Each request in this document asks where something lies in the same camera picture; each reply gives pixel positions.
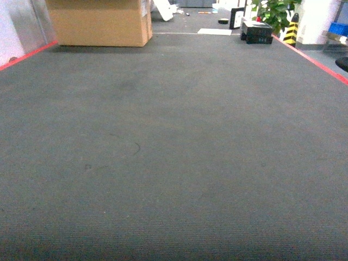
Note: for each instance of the stacked black boxes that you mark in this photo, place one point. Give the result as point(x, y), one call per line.
point(253, 32)

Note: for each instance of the upright black device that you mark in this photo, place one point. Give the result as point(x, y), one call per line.
point(235, 18)

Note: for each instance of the large cardboard box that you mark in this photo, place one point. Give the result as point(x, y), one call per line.
point(110, 23)

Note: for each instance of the yellow black traffic cone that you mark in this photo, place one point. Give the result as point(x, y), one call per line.
point(291, 34)

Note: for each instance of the potted green plant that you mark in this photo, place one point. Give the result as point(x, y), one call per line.
point(276, 13)

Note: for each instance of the black office chair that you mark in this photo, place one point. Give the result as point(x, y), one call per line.
point(342, 63)

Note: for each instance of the blue bin on wall shelf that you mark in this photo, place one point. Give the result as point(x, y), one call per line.
point(339, 28)

